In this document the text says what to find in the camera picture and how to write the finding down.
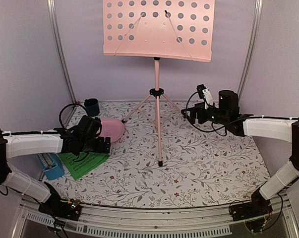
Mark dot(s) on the dark blue cup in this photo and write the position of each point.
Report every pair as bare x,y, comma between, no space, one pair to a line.
92,107

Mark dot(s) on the floral table mat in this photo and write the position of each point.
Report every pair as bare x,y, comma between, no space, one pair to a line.
197,167

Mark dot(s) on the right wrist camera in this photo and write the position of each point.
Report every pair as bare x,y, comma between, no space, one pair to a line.
205,94

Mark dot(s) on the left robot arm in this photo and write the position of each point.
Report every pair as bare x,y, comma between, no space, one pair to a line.
15,144

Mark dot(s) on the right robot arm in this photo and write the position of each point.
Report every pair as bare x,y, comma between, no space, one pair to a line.
274,152

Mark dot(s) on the pink music stand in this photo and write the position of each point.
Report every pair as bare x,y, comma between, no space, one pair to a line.
171,29

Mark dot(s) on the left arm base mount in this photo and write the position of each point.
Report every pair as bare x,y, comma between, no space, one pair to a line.
57,208

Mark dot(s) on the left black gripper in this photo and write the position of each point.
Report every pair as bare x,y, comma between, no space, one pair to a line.
100,147

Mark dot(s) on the blue melodica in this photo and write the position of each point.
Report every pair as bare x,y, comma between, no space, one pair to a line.
51,165

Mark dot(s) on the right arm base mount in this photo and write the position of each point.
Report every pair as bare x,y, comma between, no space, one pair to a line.
257,206

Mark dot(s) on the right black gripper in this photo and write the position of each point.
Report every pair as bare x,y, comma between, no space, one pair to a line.
200,109

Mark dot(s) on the green sheet music stack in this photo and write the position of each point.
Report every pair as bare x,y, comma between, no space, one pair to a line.
85,162

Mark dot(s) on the aluminium frame post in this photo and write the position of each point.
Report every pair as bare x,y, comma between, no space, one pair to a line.
56,33
251,46

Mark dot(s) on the left aluminium frame post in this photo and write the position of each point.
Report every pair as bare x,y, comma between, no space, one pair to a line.
56,33

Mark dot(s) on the pink plate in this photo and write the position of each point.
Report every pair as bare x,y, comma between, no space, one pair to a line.
112,128

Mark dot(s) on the right aluminium frame post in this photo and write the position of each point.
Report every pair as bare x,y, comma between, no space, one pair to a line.
251,46

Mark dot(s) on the front aluminium rail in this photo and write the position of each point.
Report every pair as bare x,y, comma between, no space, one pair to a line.
221,221

